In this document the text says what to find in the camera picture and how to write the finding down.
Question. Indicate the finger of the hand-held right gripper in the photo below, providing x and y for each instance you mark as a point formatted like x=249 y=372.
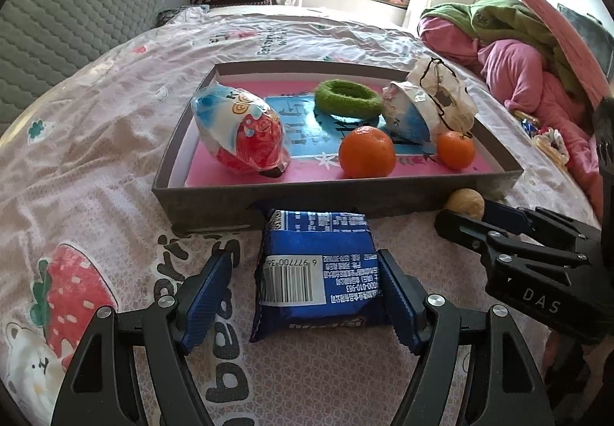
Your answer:
x=503 y=212
x=460 y=224

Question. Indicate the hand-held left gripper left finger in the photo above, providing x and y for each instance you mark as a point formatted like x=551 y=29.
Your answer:
x=208 y=301

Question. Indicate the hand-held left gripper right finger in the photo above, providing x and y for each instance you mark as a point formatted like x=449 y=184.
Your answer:
x=398 y=301

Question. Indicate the small yellowish fruit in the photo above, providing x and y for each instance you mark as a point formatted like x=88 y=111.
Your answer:
x=465 y=203

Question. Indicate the orange mandarin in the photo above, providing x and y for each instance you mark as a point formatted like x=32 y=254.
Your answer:
x=455 y=149
x=367 y=153

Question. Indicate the blue snack packet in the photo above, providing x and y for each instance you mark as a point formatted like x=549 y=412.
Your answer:
x=316 y=263

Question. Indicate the grey cardboard box tray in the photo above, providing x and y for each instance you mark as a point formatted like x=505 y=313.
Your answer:
x=216 y=205

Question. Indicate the blue white egg toy packet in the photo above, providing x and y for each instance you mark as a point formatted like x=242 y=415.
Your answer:
x=407 y=117

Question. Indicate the red white egg toy packet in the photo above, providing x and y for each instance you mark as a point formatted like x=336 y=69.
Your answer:
x=240 y=129

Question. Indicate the green fuzzy scrunchie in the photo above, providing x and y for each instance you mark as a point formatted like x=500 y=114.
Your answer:
x=331 y=102

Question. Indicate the small blue snack wrapper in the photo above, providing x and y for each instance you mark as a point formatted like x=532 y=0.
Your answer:
x=529 y=125

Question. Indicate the pink blanket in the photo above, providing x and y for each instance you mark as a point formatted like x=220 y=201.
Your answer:
x=523 y=76

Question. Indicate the pink book with blue label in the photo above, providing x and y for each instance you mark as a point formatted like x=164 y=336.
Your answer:
x=307 y=133

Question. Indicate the green blanket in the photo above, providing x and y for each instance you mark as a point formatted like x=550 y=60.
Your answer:
x=499 y=18

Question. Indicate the black television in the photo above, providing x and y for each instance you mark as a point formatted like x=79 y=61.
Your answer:
x=585 y=30

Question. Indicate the grey quilted headboard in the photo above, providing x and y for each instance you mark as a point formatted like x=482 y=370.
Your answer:
x=72 y=23

